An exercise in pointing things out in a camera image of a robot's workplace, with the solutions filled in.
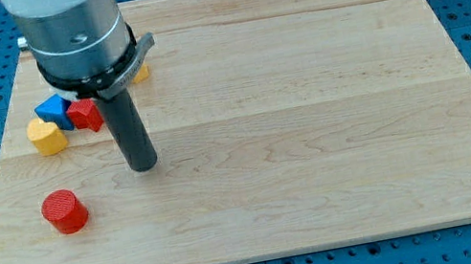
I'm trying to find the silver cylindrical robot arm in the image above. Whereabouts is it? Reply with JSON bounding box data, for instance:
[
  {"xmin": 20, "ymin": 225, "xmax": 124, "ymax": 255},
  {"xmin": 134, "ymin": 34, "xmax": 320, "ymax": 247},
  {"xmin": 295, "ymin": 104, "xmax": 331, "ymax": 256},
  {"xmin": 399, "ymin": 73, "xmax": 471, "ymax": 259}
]
[{"xmin": 1, "ymin": 0, "xmax": 132, "ymax": 80}]

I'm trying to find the red star block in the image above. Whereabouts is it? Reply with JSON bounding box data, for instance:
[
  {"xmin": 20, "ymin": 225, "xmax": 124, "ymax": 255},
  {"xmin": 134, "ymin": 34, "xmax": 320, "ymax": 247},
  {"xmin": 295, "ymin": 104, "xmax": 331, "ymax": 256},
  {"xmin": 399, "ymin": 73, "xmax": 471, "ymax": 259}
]
[{"xmin": 66, "ymin": 99, "xmax": 103, "ymax": 132}]

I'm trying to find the yellow heart block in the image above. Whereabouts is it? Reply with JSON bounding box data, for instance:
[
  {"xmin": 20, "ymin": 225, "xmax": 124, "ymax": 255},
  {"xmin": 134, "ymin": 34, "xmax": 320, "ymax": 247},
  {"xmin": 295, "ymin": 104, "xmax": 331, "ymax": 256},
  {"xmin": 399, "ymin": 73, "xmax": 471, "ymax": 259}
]
[{"xmin": 26, "ymin": 118, "xmax": 68, "ymax": 157}]

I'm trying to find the light wooden board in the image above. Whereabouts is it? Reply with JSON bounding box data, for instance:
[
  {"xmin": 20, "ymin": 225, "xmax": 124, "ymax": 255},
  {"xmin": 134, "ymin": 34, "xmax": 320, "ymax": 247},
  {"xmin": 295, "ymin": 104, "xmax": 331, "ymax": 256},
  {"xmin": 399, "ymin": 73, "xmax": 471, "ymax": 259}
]
[{"xmin": 0, "ymin": 0, "xmax": 471, "ymax": 264}]

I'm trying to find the small yellow block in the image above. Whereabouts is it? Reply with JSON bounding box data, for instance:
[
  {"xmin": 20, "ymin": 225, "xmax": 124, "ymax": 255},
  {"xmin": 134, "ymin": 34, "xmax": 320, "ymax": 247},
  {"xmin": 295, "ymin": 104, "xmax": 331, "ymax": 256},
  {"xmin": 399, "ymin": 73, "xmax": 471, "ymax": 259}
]
[{"xmin": 132, "ymin": 62, "xmax": 150, "ymax": 84}]

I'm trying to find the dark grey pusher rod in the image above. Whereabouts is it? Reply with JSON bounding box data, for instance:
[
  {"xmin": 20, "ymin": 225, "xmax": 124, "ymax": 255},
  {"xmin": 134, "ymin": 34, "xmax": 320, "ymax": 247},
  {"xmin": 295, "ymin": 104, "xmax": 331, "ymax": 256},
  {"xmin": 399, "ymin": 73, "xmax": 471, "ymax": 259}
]
[{"xmin": 94, "ymin": 89, "xmax": 158, "ymax": 172}]

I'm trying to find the blue triangular block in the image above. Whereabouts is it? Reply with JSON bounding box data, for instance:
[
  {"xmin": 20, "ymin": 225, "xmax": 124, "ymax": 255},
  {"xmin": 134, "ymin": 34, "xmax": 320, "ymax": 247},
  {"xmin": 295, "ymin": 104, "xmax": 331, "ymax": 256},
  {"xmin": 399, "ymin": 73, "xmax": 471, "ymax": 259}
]
[{"xmin": 34, "ymin": 95, "xmax": 75, "ymax": 131}]

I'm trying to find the red cylinder block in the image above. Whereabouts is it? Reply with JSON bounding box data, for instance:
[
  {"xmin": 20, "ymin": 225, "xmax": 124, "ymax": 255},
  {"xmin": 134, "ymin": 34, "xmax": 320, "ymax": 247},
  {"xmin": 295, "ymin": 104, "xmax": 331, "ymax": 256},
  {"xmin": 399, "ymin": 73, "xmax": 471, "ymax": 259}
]
[{"xmin": 41, "ymin": 189, "xmax": 89, "ymax": 234}]

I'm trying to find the grey clamp ring with lever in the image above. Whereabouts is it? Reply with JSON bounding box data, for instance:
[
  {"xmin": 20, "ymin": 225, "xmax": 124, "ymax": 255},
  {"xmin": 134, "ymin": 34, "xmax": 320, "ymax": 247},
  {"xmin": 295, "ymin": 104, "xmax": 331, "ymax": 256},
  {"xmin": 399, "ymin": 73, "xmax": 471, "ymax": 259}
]
[{"xmin": 32, "ymin": 20, "xmax": 164, "ymax": 112}]

